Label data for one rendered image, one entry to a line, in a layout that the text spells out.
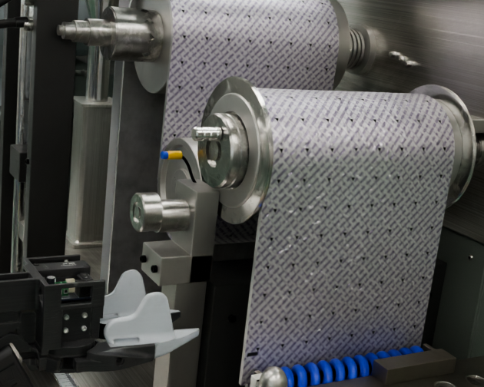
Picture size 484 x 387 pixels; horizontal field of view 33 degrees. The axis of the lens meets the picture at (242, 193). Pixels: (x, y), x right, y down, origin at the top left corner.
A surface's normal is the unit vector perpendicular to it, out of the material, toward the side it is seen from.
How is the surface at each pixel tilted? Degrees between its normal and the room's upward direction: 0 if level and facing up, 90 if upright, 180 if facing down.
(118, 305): 85
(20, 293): 89
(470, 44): 90
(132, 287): 85
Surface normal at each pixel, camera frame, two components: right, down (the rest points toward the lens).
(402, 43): -0.87, 0.04
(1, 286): 0.48, 0.26
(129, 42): 0.43, 0.50
